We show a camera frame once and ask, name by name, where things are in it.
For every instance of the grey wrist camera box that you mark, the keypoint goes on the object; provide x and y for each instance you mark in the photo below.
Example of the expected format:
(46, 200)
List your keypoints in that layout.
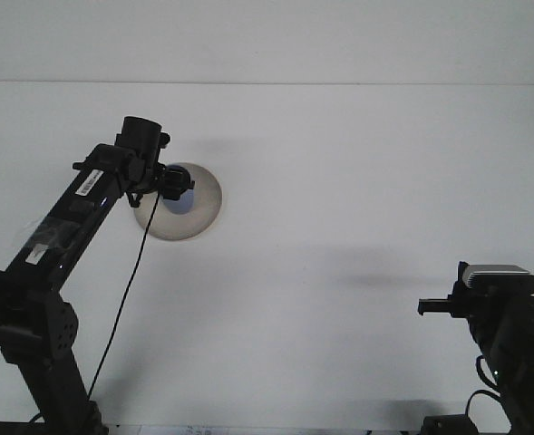
(502, 277)

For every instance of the pale round plate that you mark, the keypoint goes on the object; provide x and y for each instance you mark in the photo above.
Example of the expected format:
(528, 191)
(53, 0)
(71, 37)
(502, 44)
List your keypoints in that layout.
(203, 204)

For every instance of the pale blue cup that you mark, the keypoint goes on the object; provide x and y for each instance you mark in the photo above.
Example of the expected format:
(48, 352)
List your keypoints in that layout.
(180, 206)

